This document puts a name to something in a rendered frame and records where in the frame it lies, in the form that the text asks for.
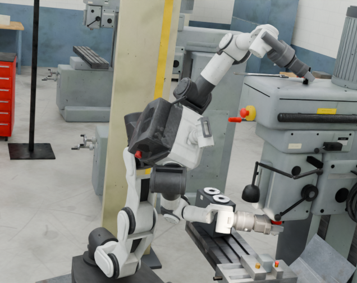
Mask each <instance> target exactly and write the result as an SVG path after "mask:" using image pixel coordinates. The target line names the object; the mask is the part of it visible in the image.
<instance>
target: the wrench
mask: <svg viewBox="0 0 357 283"><path fill-rule="evenodd" d="M234 74H235V75H251V76H270V77H280V78H289V76H285V75H282V74H275V75H273V74H255V73H245V72H234Z"/></svg>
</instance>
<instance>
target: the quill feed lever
mask: <svg viewBox="0 0 357 283"><path fill-rule="evenodd" d="M317 195H318V189H317V187H315V186H314V185H312V184H308V185H305V186H304V187H303V189H302V191H301V197H302V199H300V200H299V201H298V202H296V203H295V204H293V205H292V206H291V207H289V208H288V209H287V210H285V211H284V212H282V213H281V214H276V215H275V216H274V220H275V221H280V220H281V217H282V216H283V215H285V214H286V213H287V212H289V211H290V210H292V209H293V208H295V207H296V206H297V205H299V204H300V203H301V202H303V201H304V200H306V201H307V202H311V201H313V200H314V199H315V198H316V197H317Z"/></svg>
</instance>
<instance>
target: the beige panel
mask: <svg viewBox="0 0 357 283"><path fill-rule="evenodd" d="M180 6H181V0H120V10H119V17H118V29H117V42H116V55H115V67H114V74H113V87H112V100H111V113H110V119H109V132H108V145H107V157H106V170H105V177H104V189H103V202H102V215H101V222H100V226H101V227H104V228H106V229H107V230H108V231H109V232H111V233H112V234H113V235H114V236H115V237H116V238H117V233H118V228H117V216H118V213H119V211H121V209H122V208H123V207H125V204H126V199H127V191H128V183H127V180H126V171H127V169H126V166H125V161H124V159H123V151H124V149H125V148H127V145H128V142H127V140H128V137H127V133H126V126H125V120H124V116H125V115H127V114H129V113H134V112H143V110H144V109H145V108H146V106H147V105H148V103H150V102H152V101H154V100H155V99H157V98H159V97H161V98H163V99H165V100H167V101H169V96H170V87H171V79H172V70H173V61H174V56H175V47H176V38H177V29H178V24H179V15H180ZM140 260H141V261H143V262H144V263H146V264H147V265H148V266H149V267H150V268H151V269H152V270H153V269H160V268H162V265H161V263H160V261H159V259H158V258H157V256H156V254H155V252H154V251H153V249H152V247H151V243H150V244H149V246H148V247H147V248H146V250H145V251H144V254H143V255H142V257H141V258H140Z"/></svg>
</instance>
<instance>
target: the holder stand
mask: <svg viewBox="0 0 357 283"><path fill-rule="evenodd" d="M210 204H218V205H223V206H231V207H233V212H235V208H236V204H235V203H234V202H233V201H231V200H230V199H229V198H228V197H227V196H225V195H223V194H222V193H221V192H220V191H219V190H218V189H216V188H205V189H198V190H197V193H196V200H195V206H196V207H199V208H207V206H208V205H210ZM217 213H218V212H217ZM196 223H197V224H199V225H200V226H201V227H202V228H203V229H204V230H205V231H206V232H207V233H208V234H209V235H210V236H211V237H213V238H215V237H219V236H226V235H230V234H231V230H232V228H231V230H230V234H225V233H218V232H216V223H217V221H216V214H215V215H214V219H213V221H212V222H211V223H204V222H197V221H196Z"/></svg>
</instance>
